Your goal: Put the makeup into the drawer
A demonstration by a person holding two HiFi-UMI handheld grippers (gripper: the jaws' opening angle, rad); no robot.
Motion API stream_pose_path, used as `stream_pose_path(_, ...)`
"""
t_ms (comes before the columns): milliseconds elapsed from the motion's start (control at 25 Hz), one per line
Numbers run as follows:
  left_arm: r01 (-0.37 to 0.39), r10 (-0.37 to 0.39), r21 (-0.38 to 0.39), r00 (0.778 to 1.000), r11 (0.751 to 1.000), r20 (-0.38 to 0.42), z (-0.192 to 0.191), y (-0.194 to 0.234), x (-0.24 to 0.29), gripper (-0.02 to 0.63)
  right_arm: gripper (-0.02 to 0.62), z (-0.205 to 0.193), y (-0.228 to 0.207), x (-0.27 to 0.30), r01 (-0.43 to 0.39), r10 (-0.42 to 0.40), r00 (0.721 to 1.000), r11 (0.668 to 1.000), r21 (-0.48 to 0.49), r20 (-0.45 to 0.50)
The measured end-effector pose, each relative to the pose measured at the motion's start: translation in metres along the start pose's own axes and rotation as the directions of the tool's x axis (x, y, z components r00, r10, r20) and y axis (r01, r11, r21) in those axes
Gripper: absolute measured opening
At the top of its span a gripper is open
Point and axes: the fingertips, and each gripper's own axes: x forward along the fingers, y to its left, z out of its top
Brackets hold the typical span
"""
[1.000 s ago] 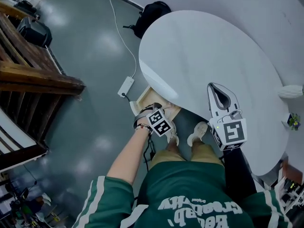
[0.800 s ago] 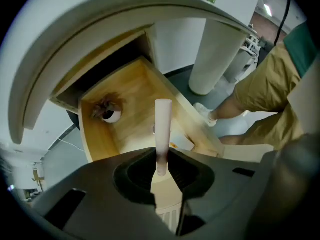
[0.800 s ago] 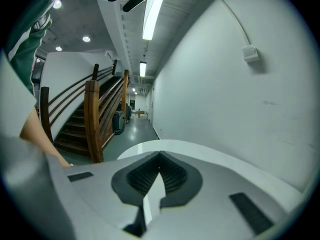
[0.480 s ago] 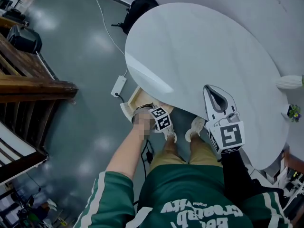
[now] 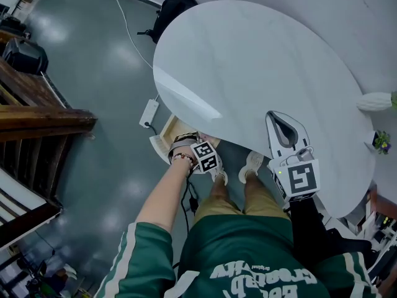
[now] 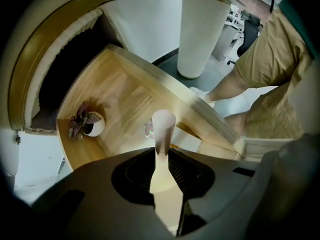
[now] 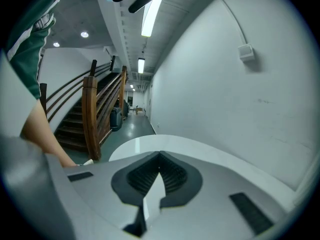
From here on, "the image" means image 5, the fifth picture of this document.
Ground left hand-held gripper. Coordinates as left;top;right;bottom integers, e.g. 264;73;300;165
167;130;221;175

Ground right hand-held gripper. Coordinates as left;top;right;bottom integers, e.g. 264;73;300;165
265;110;321;204

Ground white oval table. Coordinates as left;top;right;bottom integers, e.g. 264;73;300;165
152;0;377;219

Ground person's right forearm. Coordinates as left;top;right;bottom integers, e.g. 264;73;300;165
288;197;326;254

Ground person's left forearm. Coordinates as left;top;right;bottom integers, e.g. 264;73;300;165
135;160;195;234

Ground person's left white sneaker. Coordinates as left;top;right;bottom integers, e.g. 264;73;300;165
207;153;230;186

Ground person's white sneaker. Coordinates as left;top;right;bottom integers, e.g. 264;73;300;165
238;150;265;185
207;153;230;186

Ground person's left leg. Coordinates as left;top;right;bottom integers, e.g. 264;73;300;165
209;178;233;204

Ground person's leg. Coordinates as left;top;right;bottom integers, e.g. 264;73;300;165
243;175;270;201
209;178;233;204

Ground person's right white sneaker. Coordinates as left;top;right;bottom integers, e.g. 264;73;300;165
238;150;265;185

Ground person's khaki shorts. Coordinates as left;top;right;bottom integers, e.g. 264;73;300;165
194;191;291;222

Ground person's right leg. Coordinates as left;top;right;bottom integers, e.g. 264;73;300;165
243;175;270;201

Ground white power strip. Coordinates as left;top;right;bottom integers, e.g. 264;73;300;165
138;99;161;129

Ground white ribbed vase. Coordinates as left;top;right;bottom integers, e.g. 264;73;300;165
355;91;393;112

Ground purple flower potted plant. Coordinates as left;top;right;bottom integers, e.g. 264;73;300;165
364;130;392;155

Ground person's green striped jersey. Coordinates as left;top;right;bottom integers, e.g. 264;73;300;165
94;214;382;298

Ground black backpack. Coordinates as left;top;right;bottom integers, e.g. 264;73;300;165
136;0;199;45

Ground brown wooden staircase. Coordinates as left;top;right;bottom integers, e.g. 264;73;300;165
0;29;99;251

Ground white dark striped panel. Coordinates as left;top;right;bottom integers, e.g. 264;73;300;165
0;166;47;229

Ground black bag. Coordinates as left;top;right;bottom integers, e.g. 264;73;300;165
1;37;50;76

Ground beaded wrist bracelet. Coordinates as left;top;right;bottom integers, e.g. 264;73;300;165
172;152;196;166

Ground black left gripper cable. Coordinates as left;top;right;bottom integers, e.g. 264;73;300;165
172;166;199;269

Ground white floor cable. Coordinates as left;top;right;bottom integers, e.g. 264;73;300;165
110;0;154;71

